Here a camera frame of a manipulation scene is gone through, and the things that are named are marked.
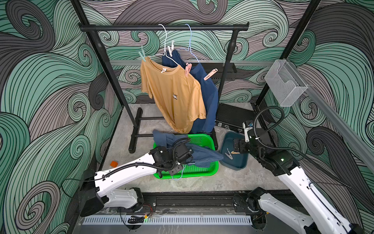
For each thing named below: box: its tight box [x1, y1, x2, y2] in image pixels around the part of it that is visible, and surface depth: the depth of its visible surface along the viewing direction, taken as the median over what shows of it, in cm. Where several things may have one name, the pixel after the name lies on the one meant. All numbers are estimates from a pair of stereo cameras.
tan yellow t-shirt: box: [140, 57, 207, 135], surface depth 73 cm
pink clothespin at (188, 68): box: [185, 62, 193, 77], surface depth 61 cm
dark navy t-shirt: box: [162, 49, 219, 135], surface depth 63 cm
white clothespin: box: [167, 39, 175, 58], surface depth 73 cm
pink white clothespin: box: [203, 68, 219, 81], surface depth 59 cm
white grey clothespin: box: [224, 147, 234, 160], surface depth 92 cm
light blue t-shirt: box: [151, 129, 224, 168], surface depth 85 cm
